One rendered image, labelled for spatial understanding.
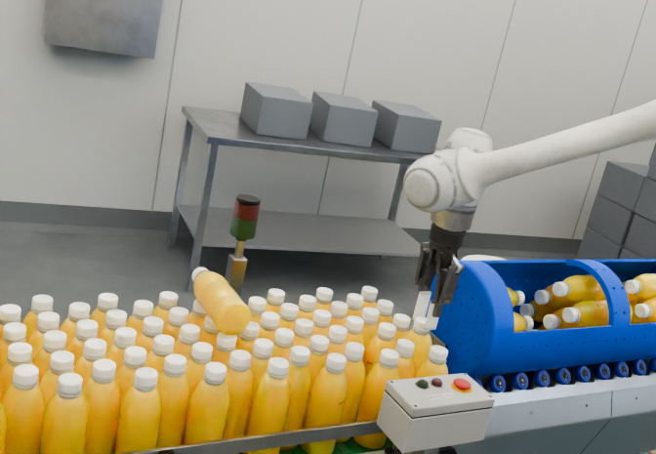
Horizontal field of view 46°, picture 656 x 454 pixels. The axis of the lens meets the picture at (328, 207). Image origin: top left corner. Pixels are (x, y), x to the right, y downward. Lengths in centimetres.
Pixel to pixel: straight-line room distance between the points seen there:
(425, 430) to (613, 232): 448
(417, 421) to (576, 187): 509
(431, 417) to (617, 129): 64
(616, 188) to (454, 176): 452
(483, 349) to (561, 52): 437
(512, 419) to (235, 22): 342
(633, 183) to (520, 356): 398
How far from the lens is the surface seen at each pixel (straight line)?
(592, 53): 619
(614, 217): 589
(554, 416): 214
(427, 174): 140
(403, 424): 151
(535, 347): 193
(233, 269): 196
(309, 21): 503
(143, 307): 162
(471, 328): 187
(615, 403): 231
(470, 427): 160
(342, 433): 161
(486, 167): 143
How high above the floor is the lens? 183
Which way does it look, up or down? 17 degrees down
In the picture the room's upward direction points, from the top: 12 degrees clockwise
